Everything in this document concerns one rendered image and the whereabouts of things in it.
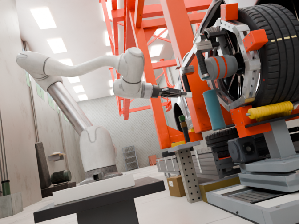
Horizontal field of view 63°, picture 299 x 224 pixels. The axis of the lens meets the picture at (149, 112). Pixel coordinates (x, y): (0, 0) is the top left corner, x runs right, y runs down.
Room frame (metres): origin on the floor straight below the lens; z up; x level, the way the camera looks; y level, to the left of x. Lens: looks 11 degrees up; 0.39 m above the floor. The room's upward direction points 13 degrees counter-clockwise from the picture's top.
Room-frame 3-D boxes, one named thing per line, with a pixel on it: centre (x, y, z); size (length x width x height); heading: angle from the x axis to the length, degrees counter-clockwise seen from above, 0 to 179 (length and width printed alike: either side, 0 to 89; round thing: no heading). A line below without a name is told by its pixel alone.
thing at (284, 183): (1.53, -0.71, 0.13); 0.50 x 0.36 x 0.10; 9
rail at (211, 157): (3.25, -0.27, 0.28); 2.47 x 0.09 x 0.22; 9
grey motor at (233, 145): (1.84, -0.73, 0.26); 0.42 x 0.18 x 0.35; 99
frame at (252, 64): (1.48, -0.54, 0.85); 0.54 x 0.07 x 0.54; 9
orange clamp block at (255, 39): (1.17, -0.60, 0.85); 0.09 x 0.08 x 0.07; 9
